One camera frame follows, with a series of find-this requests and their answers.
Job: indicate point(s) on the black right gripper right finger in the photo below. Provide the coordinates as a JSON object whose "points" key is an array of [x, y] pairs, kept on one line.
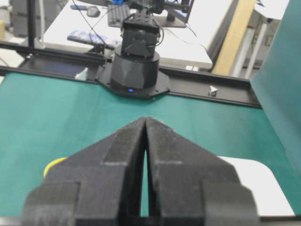
{"points": [[194, 187]]}

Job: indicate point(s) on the black computer monitor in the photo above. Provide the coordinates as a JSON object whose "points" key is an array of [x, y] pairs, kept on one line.
{"points": [[176, 18]]}

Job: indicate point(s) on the yellow tape roll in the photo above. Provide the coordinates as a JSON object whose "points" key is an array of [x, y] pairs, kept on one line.
{"points": [[51, 164]]}

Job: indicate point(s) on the black aluminium frame rail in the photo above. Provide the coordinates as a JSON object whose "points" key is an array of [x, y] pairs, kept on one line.
{"points": [[59, 64]]}

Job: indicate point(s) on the green table cloth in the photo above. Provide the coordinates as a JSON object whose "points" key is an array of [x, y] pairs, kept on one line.
{"points": [[42, 119]]}

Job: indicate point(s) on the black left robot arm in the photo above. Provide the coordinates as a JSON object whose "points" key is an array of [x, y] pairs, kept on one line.
{"points": [[134, 70]]}

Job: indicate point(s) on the black computer mouse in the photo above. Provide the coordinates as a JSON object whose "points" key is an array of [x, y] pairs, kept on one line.
{"points": [[93, 11]]}

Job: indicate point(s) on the white desk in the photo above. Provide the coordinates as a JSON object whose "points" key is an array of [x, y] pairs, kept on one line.
{"points": [[73, 30]]}

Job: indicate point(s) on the white plastic case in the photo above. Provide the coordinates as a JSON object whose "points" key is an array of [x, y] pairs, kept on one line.
{"points": [[268, 195]]}

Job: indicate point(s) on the black keyboard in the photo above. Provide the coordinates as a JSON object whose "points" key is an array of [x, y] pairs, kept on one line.
{"points": [[116, 14]]}

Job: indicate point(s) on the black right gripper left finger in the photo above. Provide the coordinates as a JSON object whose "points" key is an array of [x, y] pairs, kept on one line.
{"points": [[97, 186]]}

